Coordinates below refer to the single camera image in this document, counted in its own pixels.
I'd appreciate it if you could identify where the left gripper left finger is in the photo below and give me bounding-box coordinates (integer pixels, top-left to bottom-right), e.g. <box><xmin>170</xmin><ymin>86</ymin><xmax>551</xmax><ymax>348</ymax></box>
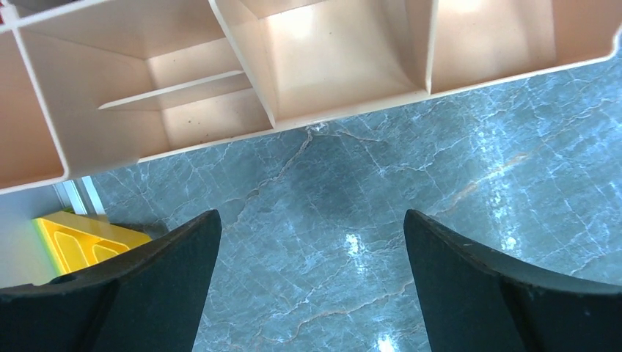
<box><xmin>1</xmin><ymin>210</ymin><xmax>222</xmax><ymax>351</ymax></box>

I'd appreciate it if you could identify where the peach plastic file organizer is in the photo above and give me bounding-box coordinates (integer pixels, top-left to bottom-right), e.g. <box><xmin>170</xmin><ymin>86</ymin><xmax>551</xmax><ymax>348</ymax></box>
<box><xmin>1</xmin><ymin>1</ymin><xmax>621</xmax><ymax>194</ymax></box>

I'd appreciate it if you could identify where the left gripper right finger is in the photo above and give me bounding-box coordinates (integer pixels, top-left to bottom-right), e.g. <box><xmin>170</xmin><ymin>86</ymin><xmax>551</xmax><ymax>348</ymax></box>
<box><xmin>403</xmin><ymin>210</ymin><xmax>621</xmax><ymax>351</ymax></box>

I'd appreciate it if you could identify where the yellow orange block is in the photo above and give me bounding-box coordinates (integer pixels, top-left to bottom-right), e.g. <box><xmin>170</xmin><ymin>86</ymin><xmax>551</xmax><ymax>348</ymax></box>
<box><xmin>32</xmin><ymin>210</ymin><xmax>151</xmax><ymax>276</ymax></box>

